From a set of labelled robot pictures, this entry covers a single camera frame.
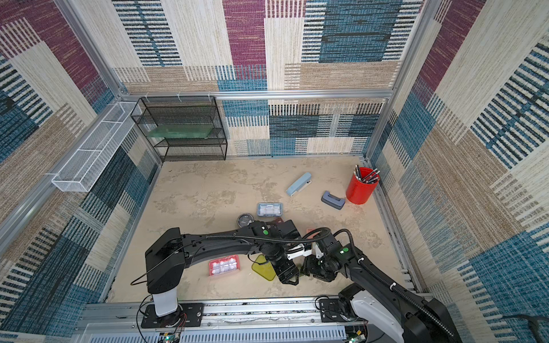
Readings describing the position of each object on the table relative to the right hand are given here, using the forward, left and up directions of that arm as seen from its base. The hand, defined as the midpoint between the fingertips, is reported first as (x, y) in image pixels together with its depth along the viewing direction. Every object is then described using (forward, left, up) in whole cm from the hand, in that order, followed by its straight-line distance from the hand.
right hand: (309, 276), depth 80 cm
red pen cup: (+34, -25, +6) cm, 43 cm away
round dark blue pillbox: (+25, +27, -2) cm, 37 cm away
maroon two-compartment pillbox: (+23, +11, +1) cm, 26 cm away
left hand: (-1, +6, +6) cm, 9 cm away
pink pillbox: (+5, +33, -1) cm, 33 cm away
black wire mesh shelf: (+67, +56, +28) cm, 91 cm away
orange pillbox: (+8, +1, +21) cm, 23 cm away
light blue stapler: (+41, +1, +3) cm, 41 cm away
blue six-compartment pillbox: (+29, +15, 0) cm, 33 cm away
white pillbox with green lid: (+3, +17, 0) cm, 17 cm away
